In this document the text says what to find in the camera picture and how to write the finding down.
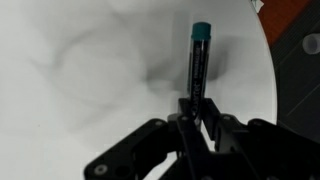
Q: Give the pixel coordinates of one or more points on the white round table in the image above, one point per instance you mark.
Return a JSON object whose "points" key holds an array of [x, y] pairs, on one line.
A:
{"points": [[76, 76]]}

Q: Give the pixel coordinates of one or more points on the black marker with teal cap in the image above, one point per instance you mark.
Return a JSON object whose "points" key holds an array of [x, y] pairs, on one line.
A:
{"points": [[198, 63]]}

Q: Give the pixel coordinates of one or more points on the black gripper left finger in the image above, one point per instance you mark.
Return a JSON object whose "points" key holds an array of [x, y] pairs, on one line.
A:
{"points": [[136, 155]]}

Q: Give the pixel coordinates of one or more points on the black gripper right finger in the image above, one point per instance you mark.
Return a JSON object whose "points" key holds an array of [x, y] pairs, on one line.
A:
{"points": [[257, 150]]}

